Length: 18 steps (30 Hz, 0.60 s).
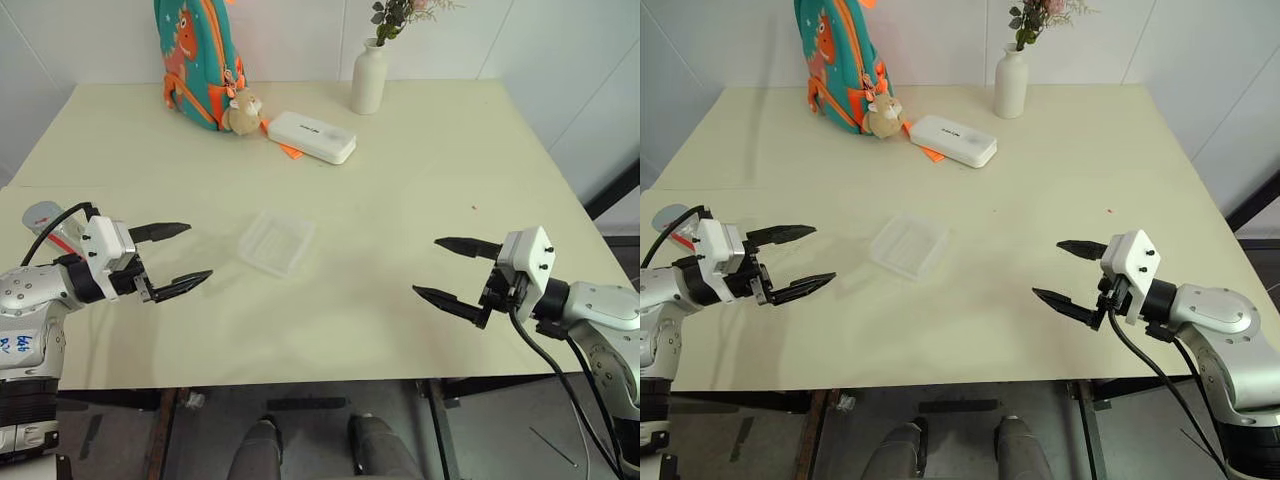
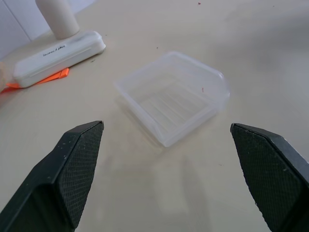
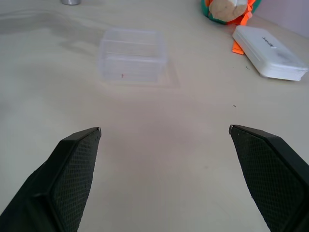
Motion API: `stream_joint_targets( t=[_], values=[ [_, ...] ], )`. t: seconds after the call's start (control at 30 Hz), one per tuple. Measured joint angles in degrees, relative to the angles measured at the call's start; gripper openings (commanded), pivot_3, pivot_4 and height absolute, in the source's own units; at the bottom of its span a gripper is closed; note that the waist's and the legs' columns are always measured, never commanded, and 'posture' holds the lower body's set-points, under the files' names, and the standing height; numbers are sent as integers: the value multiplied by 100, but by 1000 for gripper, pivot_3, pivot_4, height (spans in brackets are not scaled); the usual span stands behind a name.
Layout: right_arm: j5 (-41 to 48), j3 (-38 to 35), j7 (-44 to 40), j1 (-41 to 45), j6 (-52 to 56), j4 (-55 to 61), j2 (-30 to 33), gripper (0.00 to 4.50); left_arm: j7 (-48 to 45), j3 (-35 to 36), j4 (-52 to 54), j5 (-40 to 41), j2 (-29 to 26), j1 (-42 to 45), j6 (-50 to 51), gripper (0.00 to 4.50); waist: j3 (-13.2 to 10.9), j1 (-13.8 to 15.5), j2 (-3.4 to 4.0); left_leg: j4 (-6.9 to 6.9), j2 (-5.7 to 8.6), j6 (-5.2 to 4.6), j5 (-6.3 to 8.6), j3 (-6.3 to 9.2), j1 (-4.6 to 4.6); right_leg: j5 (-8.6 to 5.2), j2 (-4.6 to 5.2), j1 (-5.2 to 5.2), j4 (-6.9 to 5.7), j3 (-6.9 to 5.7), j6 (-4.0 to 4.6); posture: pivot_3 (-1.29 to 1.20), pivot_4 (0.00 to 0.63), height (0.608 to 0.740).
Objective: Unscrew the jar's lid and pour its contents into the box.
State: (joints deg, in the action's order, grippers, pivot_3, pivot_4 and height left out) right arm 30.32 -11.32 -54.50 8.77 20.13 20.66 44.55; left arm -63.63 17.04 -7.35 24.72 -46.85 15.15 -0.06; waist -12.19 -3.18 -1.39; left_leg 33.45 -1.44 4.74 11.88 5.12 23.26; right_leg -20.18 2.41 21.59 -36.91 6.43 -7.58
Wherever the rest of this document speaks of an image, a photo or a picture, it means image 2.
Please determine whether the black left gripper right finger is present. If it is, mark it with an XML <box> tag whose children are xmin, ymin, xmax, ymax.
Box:
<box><xmin>230</xmin><ymin>123</ymin><xmax>309</xmax><ymax>232</ymax></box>

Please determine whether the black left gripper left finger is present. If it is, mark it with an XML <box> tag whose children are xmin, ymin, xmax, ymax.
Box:
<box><xmin>0</xmin><ymin>120</ymin><xmax>105</xmax><ymax>232</ymax></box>

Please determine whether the clear plastic tray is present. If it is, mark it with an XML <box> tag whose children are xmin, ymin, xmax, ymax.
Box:
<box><xmin>113</xmin><ymin>50</ymin><xmax>231</xmax><ymax>148</ymax></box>

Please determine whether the orange flat plastic piece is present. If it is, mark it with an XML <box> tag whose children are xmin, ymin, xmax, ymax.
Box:
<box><xmin>0</xmin><ymin>68</ymin><xmax>70</xmax><ymax>94</ymax></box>

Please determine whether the white lidded plastic box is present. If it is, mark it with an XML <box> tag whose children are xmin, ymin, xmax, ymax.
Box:
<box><xmin>13</xmin><ymin>30</ymin><xmax>107</xmax><ymax>88</ymax></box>

